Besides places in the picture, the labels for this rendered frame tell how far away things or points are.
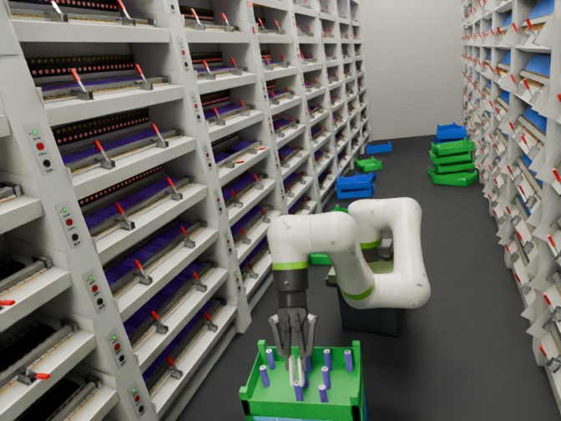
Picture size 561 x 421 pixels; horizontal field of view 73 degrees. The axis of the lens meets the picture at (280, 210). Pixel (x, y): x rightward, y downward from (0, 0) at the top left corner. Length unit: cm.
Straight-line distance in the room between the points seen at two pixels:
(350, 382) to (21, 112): 107
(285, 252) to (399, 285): 47
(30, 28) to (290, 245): 82
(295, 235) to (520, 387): 102
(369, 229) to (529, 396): 77
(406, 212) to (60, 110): 120
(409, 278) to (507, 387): 55
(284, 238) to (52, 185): 60
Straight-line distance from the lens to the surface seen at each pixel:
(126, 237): 127
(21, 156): 109
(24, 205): 107
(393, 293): 131
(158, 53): 163
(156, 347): 143
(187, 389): 169
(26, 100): 111
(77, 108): 120
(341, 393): 113
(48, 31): 122
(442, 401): 157
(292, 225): 96
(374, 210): 160
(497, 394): 162
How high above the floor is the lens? 114
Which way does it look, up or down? 20 degrees down
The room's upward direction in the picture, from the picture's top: 10 degrees counter-clockwise
